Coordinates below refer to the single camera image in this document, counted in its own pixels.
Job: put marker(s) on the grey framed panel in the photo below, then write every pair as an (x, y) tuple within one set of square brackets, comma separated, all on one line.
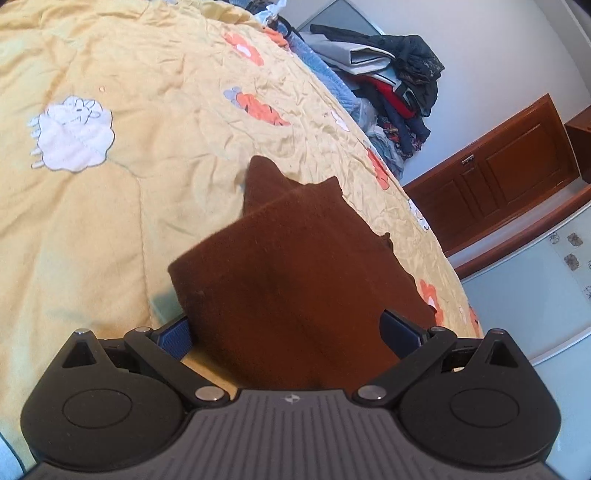
[(344, 16)]

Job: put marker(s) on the pile of clothes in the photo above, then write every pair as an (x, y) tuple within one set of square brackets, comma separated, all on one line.
[(401, 83)]

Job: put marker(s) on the yellow printed quilt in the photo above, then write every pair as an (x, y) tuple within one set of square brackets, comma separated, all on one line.
[(115, 221)]

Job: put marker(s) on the brown knit sweater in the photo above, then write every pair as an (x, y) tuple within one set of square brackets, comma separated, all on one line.
[(295, 286)]

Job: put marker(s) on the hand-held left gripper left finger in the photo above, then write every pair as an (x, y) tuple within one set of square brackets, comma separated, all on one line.
[(175, 339)]

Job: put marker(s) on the blue quilted blanket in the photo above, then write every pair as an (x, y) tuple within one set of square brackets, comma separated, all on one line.
[(332, 78)]

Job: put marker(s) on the brown wooden door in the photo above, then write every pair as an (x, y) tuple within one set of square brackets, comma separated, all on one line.
[(508, 170)]

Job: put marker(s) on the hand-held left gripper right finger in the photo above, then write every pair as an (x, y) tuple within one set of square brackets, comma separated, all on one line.
[(399, 334)]

